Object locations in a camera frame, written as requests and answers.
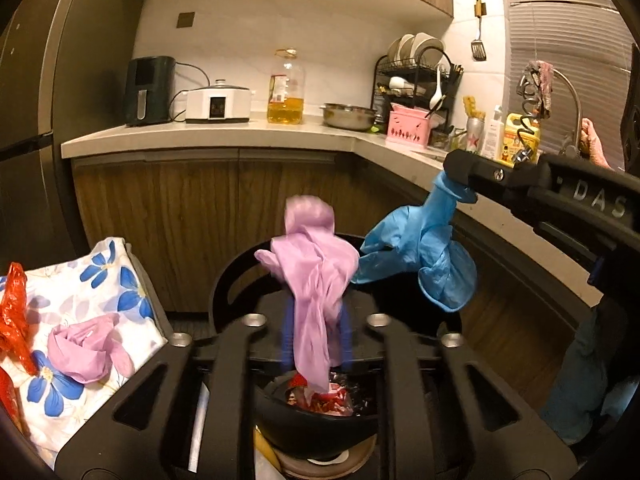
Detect steel basin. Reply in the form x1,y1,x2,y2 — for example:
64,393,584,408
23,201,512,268
320,103,379,132

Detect pink plastic basket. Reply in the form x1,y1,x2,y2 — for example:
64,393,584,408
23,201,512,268
386,102,432,149

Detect white ladle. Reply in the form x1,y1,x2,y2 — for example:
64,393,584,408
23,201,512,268
428,64,447,111

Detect white ceramic plate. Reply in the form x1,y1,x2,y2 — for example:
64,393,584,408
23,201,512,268
387,34,416,61

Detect person's right hand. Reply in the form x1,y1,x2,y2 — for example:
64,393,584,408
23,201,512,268
580,117,612,170

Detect yellow detergent bottle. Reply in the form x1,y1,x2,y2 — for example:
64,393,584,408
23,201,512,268
501,112,542,168

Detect grey refrigerator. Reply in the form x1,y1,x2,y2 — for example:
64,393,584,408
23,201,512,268
0,0,146,261

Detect metal spatula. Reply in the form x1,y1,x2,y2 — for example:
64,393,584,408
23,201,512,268
471,0,487,62

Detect black power cable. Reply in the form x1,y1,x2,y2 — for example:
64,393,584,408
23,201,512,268
172,62,211,123

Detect white plastic bottle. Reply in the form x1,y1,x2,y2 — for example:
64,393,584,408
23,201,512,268
482,105,505,161

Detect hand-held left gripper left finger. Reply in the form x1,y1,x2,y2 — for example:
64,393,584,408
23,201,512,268
55,304,301,480

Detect window blinds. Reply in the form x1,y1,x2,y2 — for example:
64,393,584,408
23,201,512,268
500,0,636,161

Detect person's blue clothing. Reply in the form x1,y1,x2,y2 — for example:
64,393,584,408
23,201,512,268
540,305,640,443

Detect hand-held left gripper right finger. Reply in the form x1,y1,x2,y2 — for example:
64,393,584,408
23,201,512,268
339,309,581,480

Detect blue rubber glove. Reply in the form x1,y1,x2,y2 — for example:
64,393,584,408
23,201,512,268
350,170,477,313

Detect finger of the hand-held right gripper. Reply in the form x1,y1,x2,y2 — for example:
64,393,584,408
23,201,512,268
444,148,553,202

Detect cooking oil bottle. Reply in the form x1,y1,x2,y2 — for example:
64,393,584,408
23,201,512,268
266,49,306,126

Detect black air fryer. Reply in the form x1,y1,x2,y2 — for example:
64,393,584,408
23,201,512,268
124,56,177,127

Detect metal faucet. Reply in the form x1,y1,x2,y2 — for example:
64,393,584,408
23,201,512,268
550,67,587,157

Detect white electric cooker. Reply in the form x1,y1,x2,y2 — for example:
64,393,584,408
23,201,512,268
185,79,252,124

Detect grey ceramic bowl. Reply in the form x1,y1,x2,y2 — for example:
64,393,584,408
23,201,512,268
412,32,446,58

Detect kitchen counter cabinet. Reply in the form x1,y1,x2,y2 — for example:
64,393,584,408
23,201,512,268
60,119,616,411

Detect drink can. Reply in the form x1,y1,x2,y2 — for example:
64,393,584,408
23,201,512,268
465,116,486,157

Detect black dish rack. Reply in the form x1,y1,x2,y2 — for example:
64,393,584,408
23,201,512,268
374,50,465,148

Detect purple rubber glove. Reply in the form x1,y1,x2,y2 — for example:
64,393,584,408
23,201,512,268
47,312,137,385
254,194,360,397

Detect black trash bin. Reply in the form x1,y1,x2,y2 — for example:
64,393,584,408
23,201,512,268
207,232,481,461

